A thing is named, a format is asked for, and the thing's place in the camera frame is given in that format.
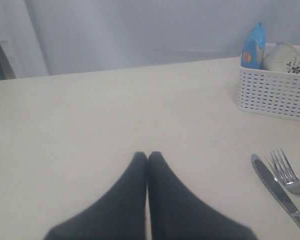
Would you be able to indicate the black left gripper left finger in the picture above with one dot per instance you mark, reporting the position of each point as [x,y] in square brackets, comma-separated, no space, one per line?
[118,215]

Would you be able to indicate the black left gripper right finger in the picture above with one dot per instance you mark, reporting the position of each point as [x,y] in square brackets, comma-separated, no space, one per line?
[178,214]

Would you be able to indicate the silver table knife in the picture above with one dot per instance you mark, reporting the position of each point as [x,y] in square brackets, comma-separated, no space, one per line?
[275,189]

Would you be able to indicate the silver metal fork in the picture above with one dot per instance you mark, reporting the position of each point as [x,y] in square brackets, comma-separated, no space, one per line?
[284,171]

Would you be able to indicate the blue snack bag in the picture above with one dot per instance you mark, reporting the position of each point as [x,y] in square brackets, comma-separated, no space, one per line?
[253,48]

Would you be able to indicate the white perforated plastic basket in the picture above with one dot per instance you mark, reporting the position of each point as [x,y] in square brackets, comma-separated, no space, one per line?
[269,93]

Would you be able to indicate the white floral ceramic dish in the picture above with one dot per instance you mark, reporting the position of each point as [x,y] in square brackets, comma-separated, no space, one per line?
[283,58]

